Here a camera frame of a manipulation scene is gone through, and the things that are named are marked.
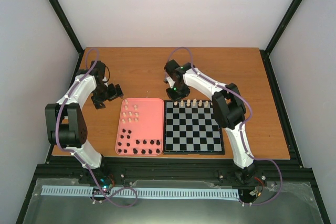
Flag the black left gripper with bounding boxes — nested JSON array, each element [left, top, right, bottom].
[[92, 83, 124, 109]]

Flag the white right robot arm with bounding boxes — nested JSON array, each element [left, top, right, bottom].
[[164, 60, 256, 185]]

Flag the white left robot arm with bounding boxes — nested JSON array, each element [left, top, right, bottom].
[[45, 61, 123, 184]]

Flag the left controller board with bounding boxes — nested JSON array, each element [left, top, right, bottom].
[[100, 174, 115, 191]]

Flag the controller board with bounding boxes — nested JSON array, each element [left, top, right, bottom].
[[249, 176, 265, 200], [100, 174, 115, 191]]

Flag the right controller board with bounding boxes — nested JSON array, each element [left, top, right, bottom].
[[249, 176, 265, 200]]

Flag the black grey chessboard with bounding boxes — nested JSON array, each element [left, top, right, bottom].
[[163, 100, 225, 155]]

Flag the pink plastic tray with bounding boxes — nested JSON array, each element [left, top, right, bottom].
[[115, 98, 164, 157]]

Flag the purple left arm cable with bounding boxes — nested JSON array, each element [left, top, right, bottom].
[[56, 48, 139, 209]]

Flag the black aluminium frame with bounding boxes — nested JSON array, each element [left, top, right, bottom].
[[16, 0, 330, 223]]

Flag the light blue cable duct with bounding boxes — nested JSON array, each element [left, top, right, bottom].
[[40, 185, 239, 201]]

